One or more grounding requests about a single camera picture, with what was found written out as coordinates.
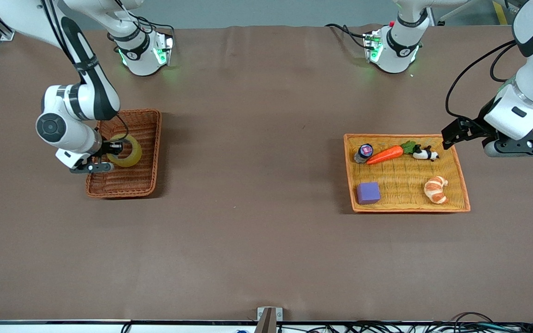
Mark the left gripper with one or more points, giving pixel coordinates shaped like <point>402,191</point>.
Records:
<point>474,126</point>

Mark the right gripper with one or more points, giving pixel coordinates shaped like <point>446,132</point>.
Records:
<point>108,148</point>

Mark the clear yellowish tape roll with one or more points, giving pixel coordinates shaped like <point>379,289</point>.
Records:
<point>135,155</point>

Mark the right arm base connector plate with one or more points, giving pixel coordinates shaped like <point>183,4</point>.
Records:
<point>165,50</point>

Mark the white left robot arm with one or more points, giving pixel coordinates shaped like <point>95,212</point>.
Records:
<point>398,46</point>

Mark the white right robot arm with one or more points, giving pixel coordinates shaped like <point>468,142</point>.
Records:
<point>95,97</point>

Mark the left arm base connector plate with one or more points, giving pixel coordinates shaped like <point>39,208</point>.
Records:
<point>372,46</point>

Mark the brown wicker basket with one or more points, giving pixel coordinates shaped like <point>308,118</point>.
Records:
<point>141,175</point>

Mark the orange wicker tray basket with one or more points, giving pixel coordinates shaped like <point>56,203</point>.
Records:
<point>405,185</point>

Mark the black white panda toy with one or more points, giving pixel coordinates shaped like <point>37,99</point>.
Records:
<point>424,153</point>

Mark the toy croissant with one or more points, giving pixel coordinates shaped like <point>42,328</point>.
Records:
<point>435,189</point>

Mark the orange toy carrot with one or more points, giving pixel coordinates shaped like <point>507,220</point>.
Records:
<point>384,155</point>

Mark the small bottle purple cap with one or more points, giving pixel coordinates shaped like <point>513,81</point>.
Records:
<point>364,151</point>

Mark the purple foam cube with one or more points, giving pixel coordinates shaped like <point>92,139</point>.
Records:
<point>368,193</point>

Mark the white table edge rail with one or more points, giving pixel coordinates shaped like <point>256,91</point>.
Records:
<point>63,326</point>

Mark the metal table edge bracket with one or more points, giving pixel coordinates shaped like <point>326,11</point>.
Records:
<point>269,319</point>

